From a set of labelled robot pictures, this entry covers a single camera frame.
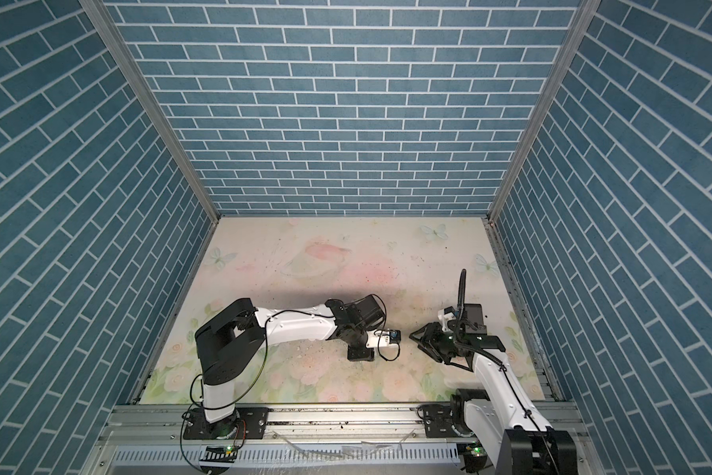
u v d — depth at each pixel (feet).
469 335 2.18
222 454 2.37
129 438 2.37
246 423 2.39
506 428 1.41
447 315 2.64
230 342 1.62
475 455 2.35
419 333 2.63
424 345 2.45
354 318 2.27
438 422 2.43
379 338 2.51
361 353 2.49
